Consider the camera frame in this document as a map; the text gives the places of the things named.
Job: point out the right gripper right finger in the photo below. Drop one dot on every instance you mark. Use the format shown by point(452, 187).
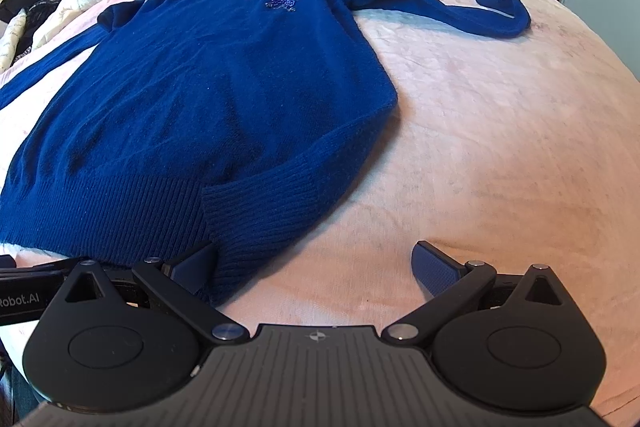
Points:
point(456, 289)

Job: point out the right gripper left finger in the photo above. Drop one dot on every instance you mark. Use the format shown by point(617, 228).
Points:
point(174, 285)

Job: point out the blue knit sweater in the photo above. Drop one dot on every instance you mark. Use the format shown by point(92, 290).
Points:
point(231, 123)

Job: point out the pink bed blanket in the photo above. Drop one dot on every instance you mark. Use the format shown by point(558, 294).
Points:
point(521, 152)

